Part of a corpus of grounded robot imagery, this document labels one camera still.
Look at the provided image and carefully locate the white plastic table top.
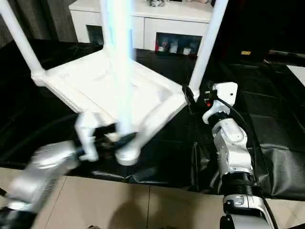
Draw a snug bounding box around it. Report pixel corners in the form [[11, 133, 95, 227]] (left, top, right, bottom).
[[30, 45, 191, 167]]

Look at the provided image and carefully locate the black plastic cover mat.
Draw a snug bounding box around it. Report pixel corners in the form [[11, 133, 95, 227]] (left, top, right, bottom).
[[0, 39, 305, 200]]

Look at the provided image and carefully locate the white sideboard with glass doors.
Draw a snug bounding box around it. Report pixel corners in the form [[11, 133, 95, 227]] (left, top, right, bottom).
[[68, 0, 215, 58]]

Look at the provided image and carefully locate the white flat board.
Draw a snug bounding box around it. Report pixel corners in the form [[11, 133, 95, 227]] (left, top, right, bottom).
[[285, 64, 305, 86]]

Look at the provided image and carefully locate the grey curtain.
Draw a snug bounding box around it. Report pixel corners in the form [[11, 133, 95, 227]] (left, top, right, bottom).
[[0, 0, 79, 48]]

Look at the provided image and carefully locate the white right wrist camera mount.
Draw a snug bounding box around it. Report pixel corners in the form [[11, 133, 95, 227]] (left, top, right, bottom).
[[202, 82, 239, 125]]

